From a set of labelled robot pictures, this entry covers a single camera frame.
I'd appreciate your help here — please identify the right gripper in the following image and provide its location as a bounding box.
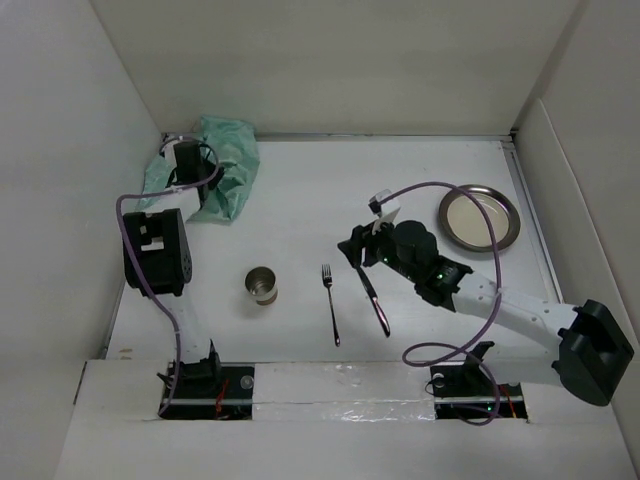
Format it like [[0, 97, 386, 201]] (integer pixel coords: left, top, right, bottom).
[[337, 212, 420, 284]]

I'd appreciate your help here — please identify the green patterned cloth placemat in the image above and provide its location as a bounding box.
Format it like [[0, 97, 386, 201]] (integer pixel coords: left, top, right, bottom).
[[143, 115, 260, 224]]

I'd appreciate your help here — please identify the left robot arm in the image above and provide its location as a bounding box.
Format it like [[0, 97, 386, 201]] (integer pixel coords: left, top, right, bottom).
[[118, 137, 224, 399]]

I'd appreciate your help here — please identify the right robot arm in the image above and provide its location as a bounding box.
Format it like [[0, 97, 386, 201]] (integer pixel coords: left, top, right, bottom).
[[337, 220, 634, 406]]

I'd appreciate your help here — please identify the silver fork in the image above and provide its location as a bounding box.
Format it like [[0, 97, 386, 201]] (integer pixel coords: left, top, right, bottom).
[[321, 264, 341, 347]]

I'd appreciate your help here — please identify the silver table knife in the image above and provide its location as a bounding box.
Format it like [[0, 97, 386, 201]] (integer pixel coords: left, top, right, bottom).
[[355, 266, 391, 338]]

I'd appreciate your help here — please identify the metal cup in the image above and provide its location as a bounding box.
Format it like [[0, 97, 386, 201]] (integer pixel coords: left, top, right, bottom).
[[244, 266, 278, 306]]

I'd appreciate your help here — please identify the metal plate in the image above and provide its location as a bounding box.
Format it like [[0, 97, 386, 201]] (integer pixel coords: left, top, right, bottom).
[[438, 184, 521, 253]]

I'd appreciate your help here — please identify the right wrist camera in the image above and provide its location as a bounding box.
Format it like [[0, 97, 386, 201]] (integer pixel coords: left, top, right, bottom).
[[368, 189, 401, 234]]

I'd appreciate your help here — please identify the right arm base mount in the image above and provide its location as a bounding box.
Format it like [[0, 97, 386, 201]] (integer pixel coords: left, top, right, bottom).
[[424, 364, 528, 423]]

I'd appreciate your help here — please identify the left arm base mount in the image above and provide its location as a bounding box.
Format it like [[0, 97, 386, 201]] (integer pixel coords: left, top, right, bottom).
[[160, 364, 255, 421]]

